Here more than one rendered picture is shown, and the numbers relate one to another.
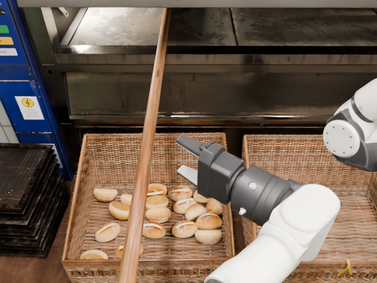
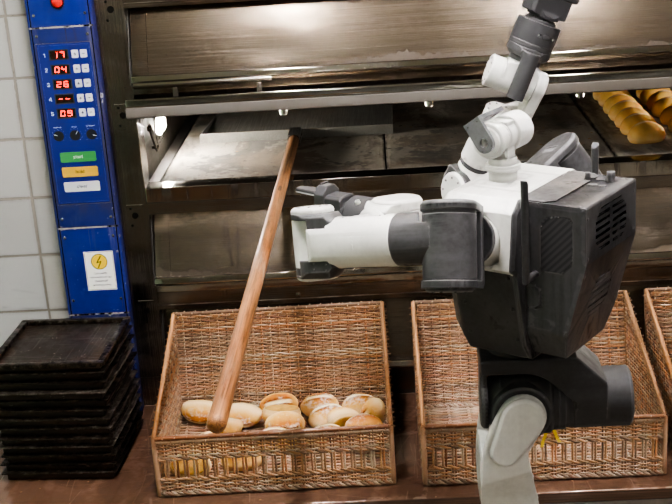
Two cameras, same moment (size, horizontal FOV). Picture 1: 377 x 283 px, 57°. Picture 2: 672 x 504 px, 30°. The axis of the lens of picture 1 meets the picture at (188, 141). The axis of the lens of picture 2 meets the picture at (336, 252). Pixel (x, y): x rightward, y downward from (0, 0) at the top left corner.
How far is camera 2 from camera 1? 2.01 m
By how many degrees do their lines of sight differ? 24
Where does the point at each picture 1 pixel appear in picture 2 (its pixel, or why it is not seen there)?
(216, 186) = not seen: hidden behind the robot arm
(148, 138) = (270, 224)
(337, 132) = (449, 183)
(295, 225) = (379, 202)
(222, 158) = (335, 193)
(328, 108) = not seen: hidden behind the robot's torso
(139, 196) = (262, 249)
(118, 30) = (224, 166)
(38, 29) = (130, 157)
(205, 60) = (342, 186)
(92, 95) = (189, 249)
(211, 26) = (354, 155)
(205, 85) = not seen: hidden behind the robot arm
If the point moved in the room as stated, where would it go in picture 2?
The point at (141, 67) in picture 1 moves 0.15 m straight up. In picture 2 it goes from (258, 202) to (253, 144)
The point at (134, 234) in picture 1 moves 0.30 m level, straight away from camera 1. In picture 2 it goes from (260, 264) to (233, 222)
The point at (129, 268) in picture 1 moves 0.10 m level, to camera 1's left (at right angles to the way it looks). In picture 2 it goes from (256, 275) to (204, 278)
